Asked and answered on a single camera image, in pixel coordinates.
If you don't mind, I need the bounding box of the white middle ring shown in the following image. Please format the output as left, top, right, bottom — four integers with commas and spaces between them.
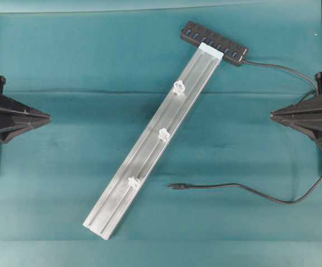
157, 127, 170, 142

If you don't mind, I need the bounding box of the black USB cable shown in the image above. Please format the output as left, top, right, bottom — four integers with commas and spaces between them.
167, 58, 322, 205

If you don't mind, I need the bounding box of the black multiport USB hub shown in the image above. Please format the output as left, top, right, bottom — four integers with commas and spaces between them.
180, 21, 248, 66

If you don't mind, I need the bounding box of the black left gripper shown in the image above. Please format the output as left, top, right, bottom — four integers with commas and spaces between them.
0, 74, 51, 144

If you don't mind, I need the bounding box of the long aluminium rail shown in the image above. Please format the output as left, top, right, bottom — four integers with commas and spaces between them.
83, 43, 223, 240

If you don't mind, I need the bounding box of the white ring near hub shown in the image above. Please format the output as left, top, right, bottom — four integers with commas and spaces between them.
172, 80, 186, 95

